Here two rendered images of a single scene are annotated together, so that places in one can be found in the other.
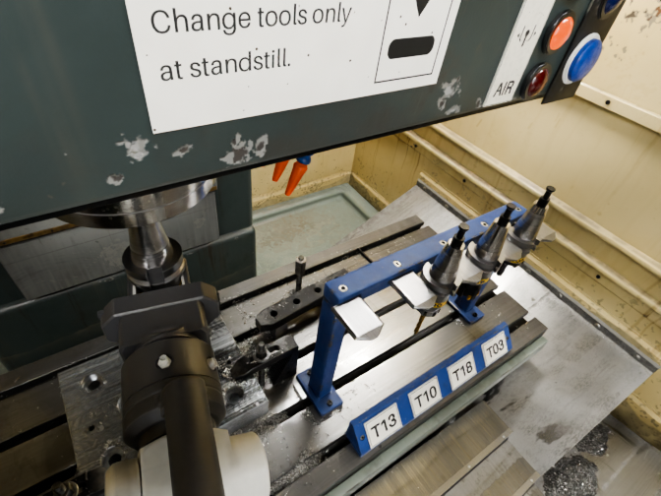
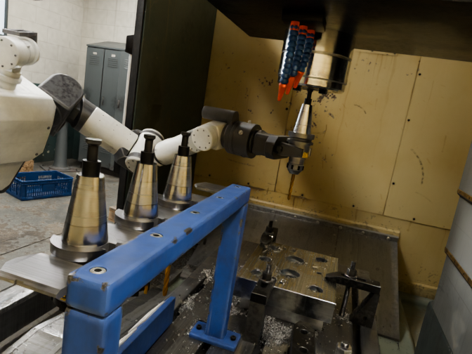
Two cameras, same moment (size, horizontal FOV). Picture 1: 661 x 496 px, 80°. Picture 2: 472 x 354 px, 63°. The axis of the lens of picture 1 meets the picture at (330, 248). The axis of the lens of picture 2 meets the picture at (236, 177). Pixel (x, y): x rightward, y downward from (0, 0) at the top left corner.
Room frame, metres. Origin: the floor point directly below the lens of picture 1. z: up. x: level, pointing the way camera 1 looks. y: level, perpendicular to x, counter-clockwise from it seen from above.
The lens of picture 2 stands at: (0.97, -0.45, 1.38)
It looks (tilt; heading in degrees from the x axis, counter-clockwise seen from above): 11 degrees down; 145
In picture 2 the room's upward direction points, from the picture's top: 9 degrees clockwise
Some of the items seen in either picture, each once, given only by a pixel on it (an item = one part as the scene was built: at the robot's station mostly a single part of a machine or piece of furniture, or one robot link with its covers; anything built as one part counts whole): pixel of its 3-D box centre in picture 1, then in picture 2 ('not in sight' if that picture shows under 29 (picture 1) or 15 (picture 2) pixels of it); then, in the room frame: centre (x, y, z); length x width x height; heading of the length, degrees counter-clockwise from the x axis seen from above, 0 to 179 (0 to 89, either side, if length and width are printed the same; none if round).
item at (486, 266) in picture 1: (483, 257); (139, 223); (0.52, -0.27, 1.21); 0.06 x 0.06 x 0.03
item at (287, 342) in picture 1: (265, 363); (263, 296); (0.39, 0.09, 0.97); 0.13 x 0.03 x 0.15; 130
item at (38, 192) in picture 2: not in sight; (40, 184); (-3.79, 0.20, 0.11); 0.62 x 0.42 x 0.22; 110
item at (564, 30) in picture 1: (560, 32); not in sight; (0.30, -0.13, 1.61); 0.02 x 0.01 x 0.02; 130
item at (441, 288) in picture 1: (440, 279); (176, 205); (0.45, -0.18, 1.21); 0.06 x 0.06 x 0.03
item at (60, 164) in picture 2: not in sight; (62, 131); (-5.12, 0.63, 0.57); 0.47 x 0.37 x 1.14; 97
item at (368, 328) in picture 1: (360, 320); (211, 187); (0.35, -0.06, 1.21); 0.07 x 0.05 x 0.01; 40
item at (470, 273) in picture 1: (462, 268); (159, 213); (0.49, -0.23, 1.21); 0.07 x 0.05 x 0.01; 40
